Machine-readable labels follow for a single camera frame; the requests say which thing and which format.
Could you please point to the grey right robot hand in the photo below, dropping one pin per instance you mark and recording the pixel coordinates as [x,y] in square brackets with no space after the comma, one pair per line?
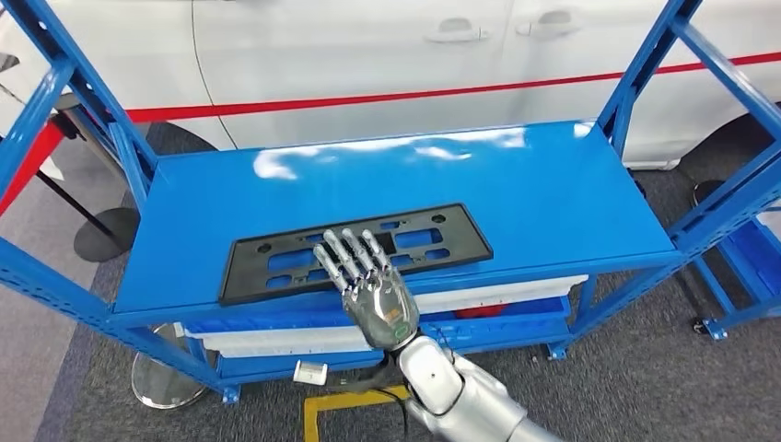
[381,311]

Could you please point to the black plastic frame part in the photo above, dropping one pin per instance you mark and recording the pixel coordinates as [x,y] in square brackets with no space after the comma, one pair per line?
[451,247]

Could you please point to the blue metal shelf rack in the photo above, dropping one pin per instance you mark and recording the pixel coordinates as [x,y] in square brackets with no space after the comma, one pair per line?
[518,195]

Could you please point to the blue wheeled shelf rack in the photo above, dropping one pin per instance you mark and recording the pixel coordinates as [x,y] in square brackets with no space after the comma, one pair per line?
[744,305]

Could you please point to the red object in bin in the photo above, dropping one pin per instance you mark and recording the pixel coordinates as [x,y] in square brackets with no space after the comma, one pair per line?
[482,312]

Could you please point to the blue plastic bin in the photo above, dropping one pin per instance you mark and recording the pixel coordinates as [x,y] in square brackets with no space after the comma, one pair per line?
[756,262]
[506,329]

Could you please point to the red barrier belt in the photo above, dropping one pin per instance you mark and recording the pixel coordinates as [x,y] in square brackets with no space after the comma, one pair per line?
[427,94]
[30,168]

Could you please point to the stanchion with chrome base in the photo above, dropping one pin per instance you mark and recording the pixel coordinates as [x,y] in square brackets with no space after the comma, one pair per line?
[168,384]

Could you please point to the white car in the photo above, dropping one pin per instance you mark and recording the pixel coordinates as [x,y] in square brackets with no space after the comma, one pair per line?
[366,55]

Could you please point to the stanchion with dark base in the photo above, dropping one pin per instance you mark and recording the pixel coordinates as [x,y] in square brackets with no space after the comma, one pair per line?
[107,241]

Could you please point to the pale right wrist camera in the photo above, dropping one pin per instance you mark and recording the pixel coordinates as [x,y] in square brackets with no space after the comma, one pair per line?
[310,373]

